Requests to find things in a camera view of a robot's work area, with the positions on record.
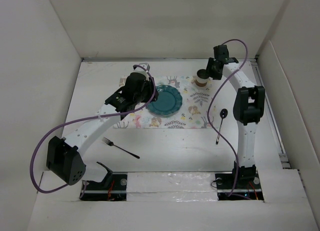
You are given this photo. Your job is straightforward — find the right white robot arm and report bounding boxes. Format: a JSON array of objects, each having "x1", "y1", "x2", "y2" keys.
[{"x1": 206, "y1": 44, "x2": 265, "y2": 188}]

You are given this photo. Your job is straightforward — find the brown paper cup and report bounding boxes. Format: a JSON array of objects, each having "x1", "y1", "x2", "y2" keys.
[{"x1": 195, "y1": 69, "x2": 209, "y2": 87}]

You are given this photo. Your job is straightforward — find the animal print cloth napkin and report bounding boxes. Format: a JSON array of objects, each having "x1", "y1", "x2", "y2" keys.
[{"x1": 113, "y1": 76, "x2": 216, "y2": 129}]

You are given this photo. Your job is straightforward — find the metal spoon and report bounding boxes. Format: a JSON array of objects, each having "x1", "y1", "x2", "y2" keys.
[{"x1": 215, "y1": 108, "x2": 228, "y2": 145}]

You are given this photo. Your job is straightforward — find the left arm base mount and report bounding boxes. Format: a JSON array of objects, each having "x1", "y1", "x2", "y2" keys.
[{"x1": 79, "y1": 161, "x2": 128, "y2": 202}]

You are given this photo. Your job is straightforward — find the teal scalloped plate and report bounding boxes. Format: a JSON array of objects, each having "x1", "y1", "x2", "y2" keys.
[{"x1": 146, "y1": 85, "x2": 183, "y2": 117}]

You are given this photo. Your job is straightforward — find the black metal fork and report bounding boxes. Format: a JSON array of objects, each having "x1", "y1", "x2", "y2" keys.
[{"x1": 102, "y1": 137, "x2": 141, "y2": 159}]

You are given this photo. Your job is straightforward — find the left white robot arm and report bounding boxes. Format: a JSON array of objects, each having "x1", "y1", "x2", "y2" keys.
[{"x1": 46, "y1": 62, "x2": 158, "y2": 190}]

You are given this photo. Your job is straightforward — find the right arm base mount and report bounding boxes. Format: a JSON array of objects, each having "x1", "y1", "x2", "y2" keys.
[{"x1": 210, "y1": 165, "x2": 264, "y2": 201}]

